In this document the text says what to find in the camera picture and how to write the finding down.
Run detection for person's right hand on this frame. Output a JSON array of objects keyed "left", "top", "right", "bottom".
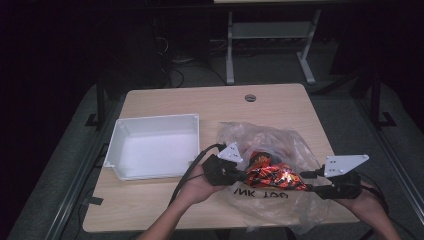
[{"left": 339, "top": 189, "right": 388, "bottom": 218}]

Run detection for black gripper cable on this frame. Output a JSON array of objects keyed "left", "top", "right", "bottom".
[
  {"left": 168, "top": 143, "right": 227, "bottom": 206},
  {"left": 359, "top": 172, "right": 391, "bottom": 215}
]

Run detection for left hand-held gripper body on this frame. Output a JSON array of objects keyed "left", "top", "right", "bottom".
[{"left": 202, "top": 142, "right": 244, "bottom": 187}]

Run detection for white plastic bin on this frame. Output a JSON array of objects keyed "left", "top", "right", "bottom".
[{"left": 103, "top": 113, "right": 201, "bottom": 181}]

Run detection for person's left hand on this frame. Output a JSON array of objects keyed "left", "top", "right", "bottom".
[{"left": 181, "top": 164, "right": 228, "bottom": 205}]

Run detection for black floor cables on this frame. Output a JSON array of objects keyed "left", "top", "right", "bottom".
[{"left": 151, "top": 16, "right": 228, "bottom": 88}]

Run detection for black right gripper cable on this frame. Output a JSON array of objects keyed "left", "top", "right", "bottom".
[{"left": 359, "top": 172, "right": 391, "bottom": 215}]

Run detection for white metal table frame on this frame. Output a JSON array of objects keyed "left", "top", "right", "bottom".
[{"left": 225, "top": 9, "right": 323, "bottom": 86}]

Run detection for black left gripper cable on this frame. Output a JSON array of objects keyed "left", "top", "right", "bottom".
[{"left": 168, "top": 143, "right": 227, "bottom": 206}]

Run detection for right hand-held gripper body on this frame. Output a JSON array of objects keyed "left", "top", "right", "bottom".
[{"left": 321, "top": 154, "right": 370, "bottom": 200}]

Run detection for red chip bag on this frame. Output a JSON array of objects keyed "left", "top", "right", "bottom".
[{"left": 244, "top": 151, "right": 309, "bottom": 192}]

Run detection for black metal stand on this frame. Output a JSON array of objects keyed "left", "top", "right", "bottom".
[
  {"left": 84, "top": 74, "right": 108, "bottom": 129},
  {"left": 368, "top": 66, "right": 398, "bottom": 128}
]

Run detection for aluminium rail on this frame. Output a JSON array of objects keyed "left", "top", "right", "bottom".
[
  {"left": 43, "top": 99, "right": 118, "bottom": 240},
  {"left": 354, "top": 96, "right": 424, "bottom": 216}
]

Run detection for clear plastic bag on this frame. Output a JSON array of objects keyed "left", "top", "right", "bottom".
[{"left": 216, "top": 121, "right": 334, "bottom": 235}]

